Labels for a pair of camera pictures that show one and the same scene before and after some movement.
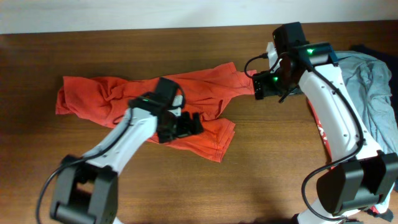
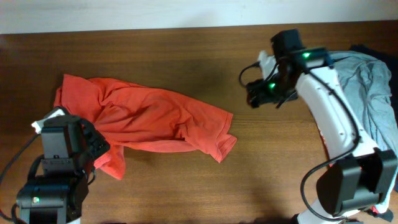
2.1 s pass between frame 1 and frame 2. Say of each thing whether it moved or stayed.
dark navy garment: stayed
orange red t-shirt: moved
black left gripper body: moved
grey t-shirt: stayed
